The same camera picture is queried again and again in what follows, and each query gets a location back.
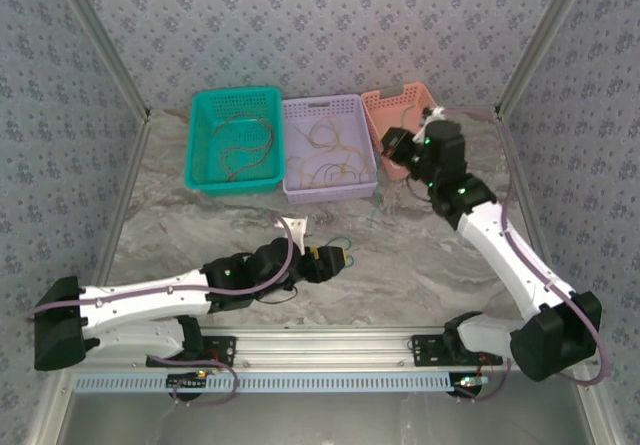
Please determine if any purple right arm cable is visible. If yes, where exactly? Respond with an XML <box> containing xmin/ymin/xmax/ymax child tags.
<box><xmin>442</xmin><ymin>107</ymin><xmax>612</xmax><ymax>405</ymax></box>

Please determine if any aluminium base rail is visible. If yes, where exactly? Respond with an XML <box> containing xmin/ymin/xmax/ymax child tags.
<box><xmin>54</xmin><ymin>327</ymin><xmax>599</xmax><ymax>370</ymax></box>

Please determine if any grey cable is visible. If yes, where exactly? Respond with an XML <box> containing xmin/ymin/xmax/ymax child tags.
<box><xmin>397</xmin><ymin>104</ymin><xmax>420</xmax><ymax>131</ymax></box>

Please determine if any salmon pink plastic basket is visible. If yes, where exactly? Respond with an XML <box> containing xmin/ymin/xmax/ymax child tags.
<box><xmin>359</xmin><ymin>82</ymin><xmax>444</xmax><ymax>182</ymax></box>

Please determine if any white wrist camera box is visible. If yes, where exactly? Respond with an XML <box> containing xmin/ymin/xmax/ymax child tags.
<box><xmin>282</xmin><ymin>216</ymin><xmax>314</xmax><ymax>255</ymax></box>
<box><xmin>412</xmin><ymin>105</ymin><xmax>448</xmax><ymax>145</ymax></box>

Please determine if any small circuit board with LED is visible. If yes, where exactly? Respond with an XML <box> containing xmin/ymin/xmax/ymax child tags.
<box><xmin>452</xmin><ymin>375</ymin><xmax>490</xmax><ymax>397</ymax></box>
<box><xmin>167</xmin><ymin>370</ymin><xmax>210</xmax><ymax>391</ymax></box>

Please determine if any pale blue slotted cable duct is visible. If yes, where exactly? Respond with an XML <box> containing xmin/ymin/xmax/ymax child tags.
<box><xmin>73</xmin><ymin>372</ymin><xmax>451</xmax><ymax>395</ymax></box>

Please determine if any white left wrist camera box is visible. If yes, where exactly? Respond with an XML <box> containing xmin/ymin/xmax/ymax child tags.
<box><xmin>282</xmin><ymin>216</ymin><xmax>314</xmax><ymax>255</ymax></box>

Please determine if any lilac perforated plastic basket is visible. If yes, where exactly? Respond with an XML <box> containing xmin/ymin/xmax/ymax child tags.
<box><xmin>280</xmin><ymin>93</ymin><xmax>380</xmax><ymax>204</ymax></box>

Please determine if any aluminium frame post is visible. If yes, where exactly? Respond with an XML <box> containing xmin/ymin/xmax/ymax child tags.
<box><xmin>493</xmin><ymin>0</ymin><xmax>599</xmax><ymax>116</ymax></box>
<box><xmin>49</xmin><ymin>0</ymin><xmax>154</xmax><ymax>121</ymax></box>

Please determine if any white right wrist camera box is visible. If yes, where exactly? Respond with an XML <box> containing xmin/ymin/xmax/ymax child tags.
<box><xmin>412</xmin><ymin>105</ymin><xmax>448</xmax><ymax>145</ymax></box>

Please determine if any black left wrist wire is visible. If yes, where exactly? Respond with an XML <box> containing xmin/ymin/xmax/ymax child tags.
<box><xmin>249</xmin><ymin>284</ymin><xmax>301</xmax><ymax>306</ymax></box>

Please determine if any teal green cable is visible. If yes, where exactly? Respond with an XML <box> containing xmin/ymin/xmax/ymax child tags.
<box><xmin>367</xmin><ymin>179</ymin><xmax>382</xmax><ymax>230</ymax></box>

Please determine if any teal perforated plastic basket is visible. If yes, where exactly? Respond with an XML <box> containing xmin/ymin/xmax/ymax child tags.
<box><xmin>183</xmin><ymin>86</ymin><xmax>287</xmax><ymax>197</ymax></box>

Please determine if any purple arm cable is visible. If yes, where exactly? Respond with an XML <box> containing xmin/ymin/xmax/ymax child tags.
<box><xmin>442</xmin><ymin>107</ymin><xmax>612</xmax><ymax>405</ymax></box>
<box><xmin>24</xmin><ymin>211</ymin><xmax>296</xmax><ymax>409</ymax></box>

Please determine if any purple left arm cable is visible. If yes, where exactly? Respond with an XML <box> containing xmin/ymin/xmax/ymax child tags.
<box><xmin>24</xmin><ymin>211</ymin><xmax>296</xmax><ymax>409</ymax></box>

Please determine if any tan orange cable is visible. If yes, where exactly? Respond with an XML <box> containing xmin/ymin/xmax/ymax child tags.
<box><xmin>294</xmin><ymin>117</ymin><xmax>376</xmax><ymax>186</ymax></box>
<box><xmin>292</xmin><ymin>123</ymin><xmax>376</xmax><ymax>189</ymax></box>

